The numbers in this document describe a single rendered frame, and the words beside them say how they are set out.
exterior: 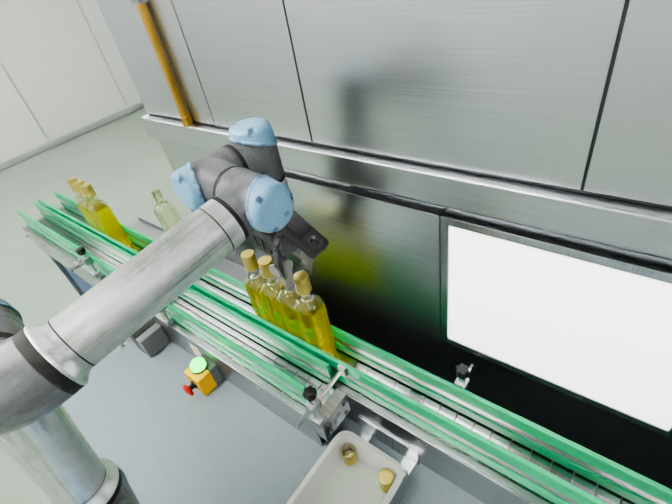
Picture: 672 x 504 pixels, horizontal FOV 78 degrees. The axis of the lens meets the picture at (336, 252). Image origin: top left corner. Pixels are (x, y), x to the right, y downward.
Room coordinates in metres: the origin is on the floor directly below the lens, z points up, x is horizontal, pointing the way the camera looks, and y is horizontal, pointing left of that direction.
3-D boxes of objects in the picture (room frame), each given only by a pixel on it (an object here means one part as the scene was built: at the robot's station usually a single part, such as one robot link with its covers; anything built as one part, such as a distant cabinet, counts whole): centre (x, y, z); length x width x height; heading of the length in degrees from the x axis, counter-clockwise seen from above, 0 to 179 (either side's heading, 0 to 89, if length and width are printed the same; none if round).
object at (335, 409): (0.54, 0.08, 0.85); 0.09 x 0.04 x 0.07; 136
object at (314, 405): (0.52, 0.10, 0.95); 0.17 x 0.03 x 0.12; 136
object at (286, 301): (0.73, 0.13, 0.99); 0.06 x 0.06 x 0.21; 46
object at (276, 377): (1.15, 0.75, 0.92); 1.75 x 0.01 x 0.08; 46
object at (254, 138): (0.70, 0.10, 1.45); 0.09 x 0.08 x 0.11; 128
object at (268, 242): (0.71, 0.11, 1.29); 0.09 x 0.08 x 0.12; 46
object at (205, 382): (0.77, 0.45, 0.79); 0.07 x 0.07 x 0.07; 46
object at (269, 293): (0.77, 0.17, 0.99); 0.06 x 0.06 x 0.21; 45
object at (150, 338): (0.97, 0.65, 0.79); 0.08 x 0.08 x 0.08; 46
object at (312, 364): (1.20, 0.69, 0.92); 1.75 x 0.01 x 0.08; 46
